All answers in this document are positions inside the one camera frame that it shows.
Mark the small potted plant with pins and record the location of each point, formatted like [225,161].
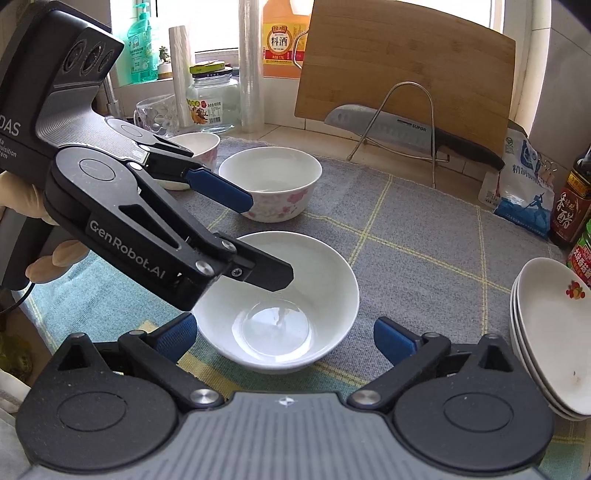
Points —
[164,69]

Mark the metal binder clip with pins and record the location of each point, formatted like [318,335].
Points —
[547,166]

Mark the plain white bowl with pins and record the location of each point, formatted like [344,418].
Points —
[300,286]

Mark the white plate red flower print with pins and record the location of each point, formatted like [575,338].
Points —
[511,300]
[554,332]
[515,304]

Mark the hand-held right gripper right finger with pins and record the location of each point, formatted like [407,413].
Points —
[395,339]

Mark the grey blue woven table mat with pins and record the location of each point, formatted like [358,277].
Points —
[415,240]

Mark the green lid sauce jar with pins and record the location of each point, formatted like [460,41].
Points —
[582,258]

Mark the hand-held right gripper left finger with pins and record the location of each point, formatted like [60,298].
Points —
[175,334]

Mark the white bowl faint pink print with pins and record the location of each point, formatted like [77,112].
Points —
[203,143]

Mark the orange cooking wine bottle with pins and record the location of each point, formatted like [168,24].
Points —
[281,46]

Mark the white blue salt bag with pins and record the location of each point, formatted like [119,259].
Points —
[521,194]

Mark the person's left hand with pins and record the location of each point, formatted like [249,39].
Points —
[27,194]

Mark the bamboo cutting board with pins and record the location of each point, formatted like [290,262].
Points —
[369,55]

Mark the patterned glass cup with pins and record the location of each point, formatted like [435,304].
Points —
[157,115]

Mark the dark vinegar bottle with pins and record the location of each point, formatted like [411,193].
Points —
[570,207]

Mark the green dish soap bottle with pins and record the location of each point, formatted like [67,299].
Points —
[141,50]

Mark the white bowl pink flowers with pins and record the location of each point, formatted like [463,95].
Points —
[277,170]

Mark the clear plastic wrap roll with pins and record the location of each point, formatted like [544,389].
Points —
[251,69]

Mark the white cloth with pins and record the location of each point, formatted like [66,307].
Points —
[11,415]

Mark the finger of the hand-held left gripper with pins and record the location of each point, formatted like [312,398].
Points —
[217,187]
[263,272]

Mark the glass storage jar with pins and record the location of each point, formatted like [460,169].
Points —
[212,106]

